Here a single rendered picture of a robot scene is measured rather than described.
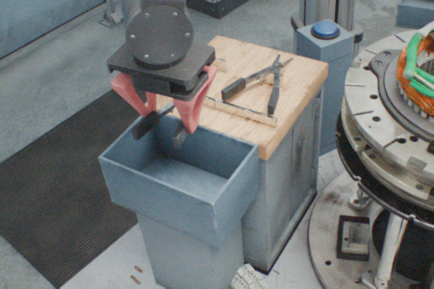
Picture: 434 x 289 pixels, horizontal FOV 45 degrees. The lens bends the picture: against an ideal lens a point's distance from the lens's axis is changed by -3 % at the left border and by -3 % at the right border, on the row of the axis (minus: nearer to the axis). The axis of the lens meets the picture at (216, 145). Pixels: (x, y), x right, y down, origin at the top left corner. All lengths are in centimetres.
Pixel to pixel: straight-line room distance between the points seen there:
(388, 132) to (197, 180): 26
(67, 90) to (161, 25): 230
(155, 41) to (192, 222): 27
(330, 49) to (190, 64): 40
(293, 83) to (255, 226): 21
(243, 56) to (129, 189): 27
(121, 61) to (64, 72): 230
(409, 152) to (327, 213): 34
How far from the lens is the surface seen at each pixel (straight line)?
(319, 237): 90
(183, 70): 55
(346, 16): 114
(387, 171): 64
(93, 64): 287
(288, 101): 72
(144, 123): 62
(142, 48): 45
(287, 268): 88
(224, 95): 70
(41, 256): 200
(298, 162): 83
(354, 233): 86
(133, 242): 94
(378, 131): 64
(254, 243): 83
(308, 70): 78
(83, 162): 227
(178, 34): 45
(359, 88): 70
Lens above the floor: 151
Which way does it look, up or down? 43 degrees down
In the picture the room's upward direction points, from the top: 6 degrees counter-clockwise
